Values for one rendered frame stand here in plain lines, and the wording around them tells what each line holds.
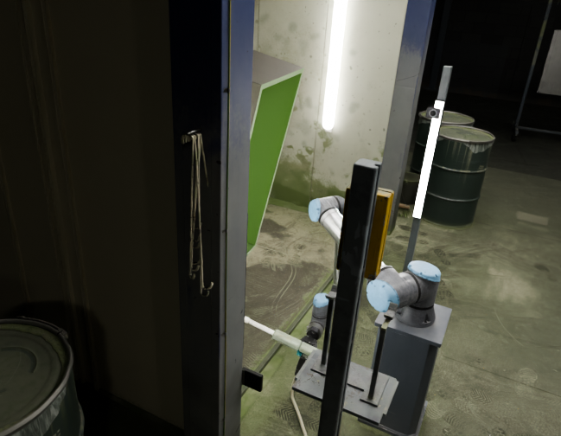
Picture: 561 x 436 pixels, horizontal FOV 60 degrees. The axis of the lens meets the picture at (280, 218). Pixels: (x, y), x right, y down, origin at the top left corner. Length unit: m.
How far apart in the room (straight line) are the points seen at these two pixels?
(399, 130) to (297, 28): 1.25
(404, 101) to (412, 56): 0.36
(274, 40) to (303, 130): 0.84
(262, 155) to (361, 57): 1.65
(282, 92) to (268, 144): 0.32
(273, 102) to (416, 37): 1.67
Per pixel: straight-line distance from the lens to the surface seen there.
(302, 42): 4.47
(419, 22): 4.15
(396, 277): 2.20
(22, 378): 1.80
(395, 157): 4.34
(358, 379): 1.80
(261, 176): 2.99
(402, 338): 2.37
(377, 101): 4.28
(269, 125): 2.88
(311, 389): 1.75
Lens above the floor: 2.02
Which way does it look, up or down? 26 degrees down
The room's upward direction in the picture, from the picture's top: 4 degrees clockwise
